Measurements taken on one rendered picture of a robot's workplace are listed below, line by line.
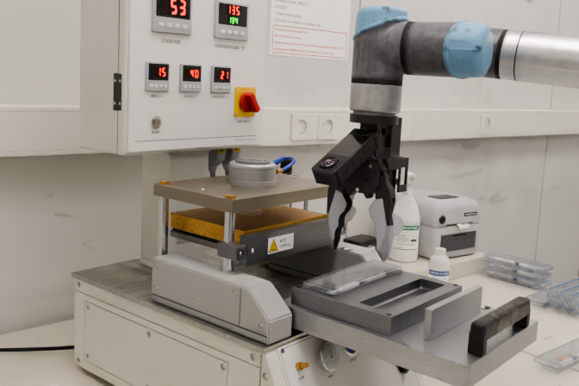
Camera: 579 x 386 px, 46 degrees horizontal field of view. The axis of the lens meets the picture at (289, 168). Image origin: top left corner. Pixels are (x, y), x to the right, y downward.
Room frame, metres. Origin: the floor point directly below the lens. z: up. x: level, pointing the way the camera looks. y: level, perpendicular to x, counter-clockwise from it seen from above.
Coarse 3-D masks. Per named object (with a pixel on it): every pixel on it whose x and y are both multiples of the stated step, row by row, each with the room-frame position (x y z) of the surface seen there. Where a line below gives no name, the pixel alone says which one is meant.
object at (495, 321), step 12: (516, 300) 0.87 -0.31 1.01; (528, 300) 0.88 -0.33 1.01; (492, 312) 0.81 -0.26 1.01; (504, 312) 0.82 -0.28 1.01; (516, 312) 0.84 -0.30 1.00; (528, 312) 0.88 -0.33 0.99; (480, 324) 0.77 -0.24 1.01; (492, 324) 0.78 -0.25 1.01; (504, 324) 0.81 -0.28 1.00; (516, 324) 0.88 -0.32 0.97; (528, 324) 0.88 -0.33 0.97; (480, 336) 0.77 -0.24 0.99; (492, 336) 0.79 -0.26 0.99; (468, 348) 0.78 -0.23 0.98; (480, 348) 0.77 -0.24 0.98
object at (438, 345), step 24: (480, 288) 0.92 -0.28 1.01; (312, 312) 0.89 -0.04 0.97; (432, 312) 0.81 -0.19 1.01; (456, 312) 0.86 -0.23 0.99; (480, 312) 0.93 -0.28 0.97; (336, 336) 0.86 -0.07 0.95; (360, 336) 0.84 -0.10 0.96; (384, 336) 0.82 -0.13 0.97; (408, 336) 0.82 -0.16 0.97; (432, 336) 0.82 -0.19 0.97; (456, 336) 0.83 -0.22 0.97; (504, 336) 0.84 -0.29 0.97; (528, 336) 0.88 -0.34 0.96; (384, 360) 0.81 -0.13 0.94; (408, 360) 0.79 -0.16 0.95; (432, 360) 0.77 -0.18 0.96; (456, 360) 0.75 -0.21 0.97; (480, 360) 0.76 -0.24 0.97; (504, 360) 0.82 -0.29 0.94; (456, 384) 0.75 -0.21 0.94
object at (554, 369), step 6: (534, 360) 1.25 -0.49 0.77; (540, 360) 1.25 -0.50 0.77; (576, 360) 1.26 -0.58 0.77; (546, 366) 1.24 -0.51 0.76; (552, 366) 1.23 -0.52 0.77; (558, 366) 1.22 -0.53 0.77; (564, 366) 1.23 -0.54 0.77; (570, 366) 1.27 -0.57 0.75; (552, 372) 1.24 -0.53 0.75; (558, 372) 1.24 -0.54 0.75
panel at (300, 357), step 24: (312, 336) 0.93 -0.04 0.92; (288, 360) 0.88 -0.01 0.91; (312, 360) 0.91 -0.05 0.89; (360, 360) 0.98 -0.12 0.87; (288, 384) 0.86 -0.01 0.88; (312, 384) 0.89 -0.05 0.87; (336, 384) 0.93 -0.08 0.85; (360, 384) 0.96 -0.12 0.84; (384, 384) 1.00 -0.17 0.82; (408, 384) 1.04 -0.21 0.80
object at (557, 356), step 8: (568, 344) 1.34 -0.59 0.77; (576, 344) 1.34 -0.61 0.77; (552, 352) 1.29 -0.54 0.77; (560, 352) 1.29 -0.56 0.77; (568, 352) 1.29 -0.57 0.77; (576, 352) 1.29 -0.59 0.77; (544, 360) 1.24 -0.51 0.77; (552, 360) 1.25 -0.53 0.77; (560, 360) 1.25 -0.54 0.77; (568, 360) 1.25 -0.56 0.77
